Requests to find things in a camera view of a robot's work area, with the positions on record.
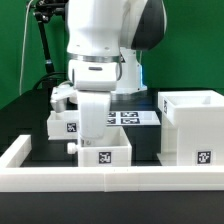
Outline white drawer cabinet frame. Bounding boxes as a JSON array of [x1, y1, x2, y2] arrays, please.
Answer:
[[157, 90, 224, 166]]

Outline black camera stand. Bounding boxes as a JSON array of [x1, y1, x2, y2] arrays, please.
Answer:
[[25, 0, 69, 90]]

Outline white U-shaped border fence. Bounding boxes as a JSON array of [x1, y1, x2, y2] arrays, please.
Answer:
[[0, 135, 224, 192]]

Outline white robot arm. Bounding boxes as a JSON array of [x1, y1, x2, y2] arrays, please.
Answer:
[[67, 0, 167, 141]]

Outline black base cables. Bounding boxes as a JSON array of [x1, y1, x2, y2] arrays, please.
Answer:
[[32, 71, 70, 91]]

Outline white drawer box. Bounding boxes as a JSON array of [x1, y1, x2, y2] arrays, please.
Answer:
[[47, 110, 79, 140], [67, 126, 132, 167]]

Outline white rear drawer box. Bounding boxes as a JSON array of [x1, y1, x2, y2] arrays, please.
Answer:
[[47, 110, 79, 140]]

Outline white thin cable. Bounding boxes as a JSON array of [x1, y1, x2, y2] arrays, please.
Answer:
[[18, 0, 36, 96]]

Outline white marker tag plate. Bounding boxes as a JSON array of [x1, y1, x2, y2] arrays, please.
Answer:
[[107, 111, 160, 126]]

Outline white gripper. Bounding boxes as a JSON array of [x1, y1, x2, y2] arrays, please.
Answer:
[[77, 91, 111, 142]]

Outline white front drawer box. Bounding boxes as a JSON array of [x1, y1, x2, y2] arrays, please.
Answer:
[[67, 126, 132, 167]]

